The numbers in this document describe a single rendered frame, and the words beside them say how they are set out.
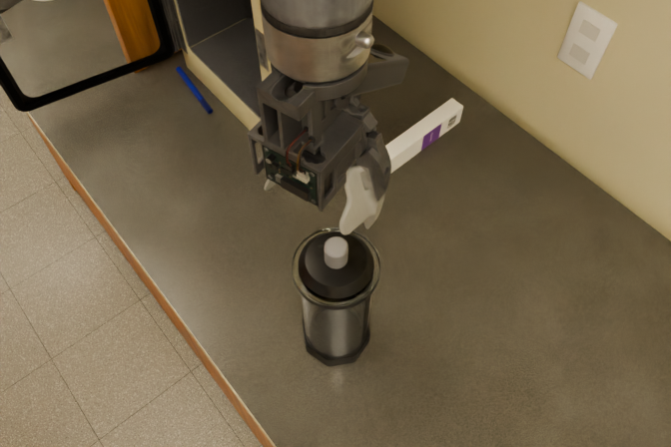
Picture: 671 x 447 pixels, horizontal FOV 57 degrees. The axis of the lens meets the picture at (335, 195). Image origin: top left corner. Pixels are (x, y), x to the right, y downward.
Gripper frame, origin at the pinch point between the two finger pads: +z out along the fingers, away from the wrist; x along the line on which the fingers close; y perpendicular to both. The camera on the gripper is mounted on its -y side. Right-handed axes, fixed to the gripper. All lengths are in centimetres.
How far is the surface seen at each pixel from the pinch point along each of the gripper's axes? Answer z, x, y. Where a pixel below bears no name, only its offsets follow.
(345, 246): 11.0, 0.6, -1.2
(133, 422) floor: 132, -57, 20
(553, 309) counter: 38, 25, -24
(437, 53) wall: 37, -18, -65
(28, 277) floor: 130, -118, 6
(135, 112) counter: 37, -58, -17
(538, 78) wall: 27, 5, -58
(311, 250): 13.9, -3.5, 0.1
